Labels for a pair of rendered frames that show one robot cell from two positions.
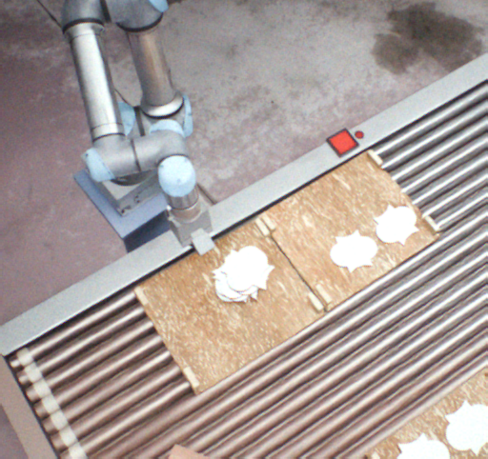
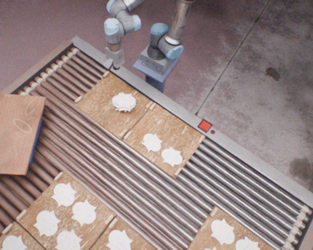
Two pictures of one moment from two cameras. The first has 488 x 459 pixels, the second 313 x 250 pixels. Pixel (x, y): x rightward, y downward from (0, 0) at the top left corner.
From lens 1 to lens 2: 1.17 m
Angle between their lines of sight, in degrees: 29
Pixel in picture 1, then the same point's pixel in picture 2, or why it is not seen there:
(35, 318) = (90, 49)
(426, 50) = (311, 182)
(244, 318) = (109, 111)
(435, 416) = (86, 195)
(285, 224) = (155, 113)
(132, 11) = not seen: outside the picture
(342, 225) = (163, 135)
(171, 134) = (131, 20)
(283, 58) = (270, 124)
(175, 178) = (107, 23)
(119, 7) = not seen: outside the picture
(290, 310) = (117, 126)
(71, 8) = not seen: outside the picture
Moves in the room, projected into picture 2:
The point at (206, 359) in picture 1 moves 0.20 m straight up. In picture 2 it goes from (88, 103) to (82, 86)
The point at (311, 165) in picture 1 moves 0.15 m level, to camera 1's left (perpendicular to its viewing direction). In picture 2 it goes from (188, 116) to (182, 98)
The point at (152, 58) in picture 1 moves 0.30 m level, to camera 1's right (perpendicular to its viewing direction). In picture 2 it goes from (176, 13) to (191, 54)
